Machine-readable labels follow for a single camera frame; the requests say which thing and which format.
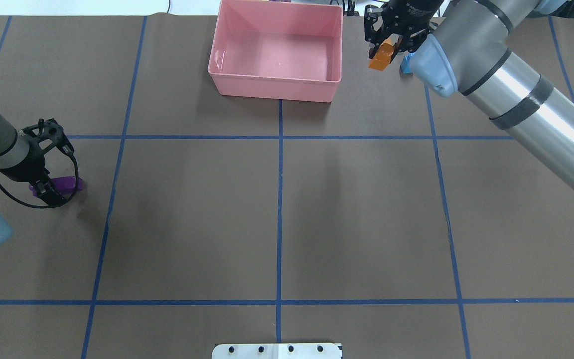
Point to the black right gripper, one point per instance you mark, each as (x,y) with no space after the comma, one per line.
(413,11)

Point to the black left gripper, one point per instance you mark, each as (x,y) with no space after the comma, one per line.
(29,168)

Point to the purple block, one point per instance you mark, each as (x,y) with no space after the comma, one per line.
(67,185)

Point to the orange block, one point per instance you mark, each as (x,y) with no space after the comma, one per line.
(384,55)

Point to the small blue block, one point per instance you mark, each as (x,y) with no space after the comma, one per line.
(405,66)

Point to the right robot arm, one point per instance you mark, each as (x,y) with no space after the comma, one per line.
(467,53)

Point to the pink plastic box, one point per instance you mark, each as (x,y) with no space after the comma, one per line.
(277,50)

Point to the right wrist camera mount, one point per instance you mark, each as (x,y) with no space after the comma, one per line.
(376,25)

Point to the white camera stand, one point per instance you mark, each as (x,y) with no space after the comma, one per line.
(278,351)

